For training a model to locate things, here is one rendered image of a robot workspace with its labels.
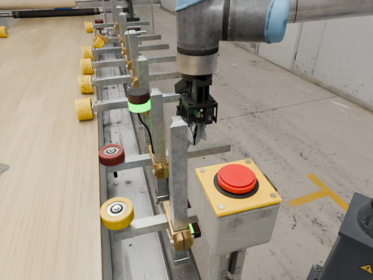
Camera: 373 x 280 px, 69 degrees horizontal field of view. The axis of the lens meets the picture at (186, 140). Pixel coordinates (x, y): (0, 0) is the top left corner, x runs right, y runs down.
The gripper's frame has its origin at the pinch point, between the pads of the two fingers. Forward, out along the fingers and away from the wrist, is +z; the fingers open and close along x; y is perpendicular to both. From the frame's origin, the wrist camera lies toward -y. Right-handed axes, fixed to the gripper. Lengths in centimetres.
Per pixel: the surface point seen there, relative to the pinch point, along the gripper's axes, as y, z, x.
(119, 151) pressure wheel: -13.7, 9.6, -20.0
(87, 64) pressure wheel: -87, 4, -29
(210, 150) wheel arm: -13.8, 15.1, 10.6
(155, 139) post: -9.5, 4.3, -8.9
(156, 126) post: -9.5, -0.3, -8.4
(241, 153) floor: -112, 100, 80
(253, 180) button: 41.1, -22.3, -6.6
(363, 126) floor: -119, 100, 216
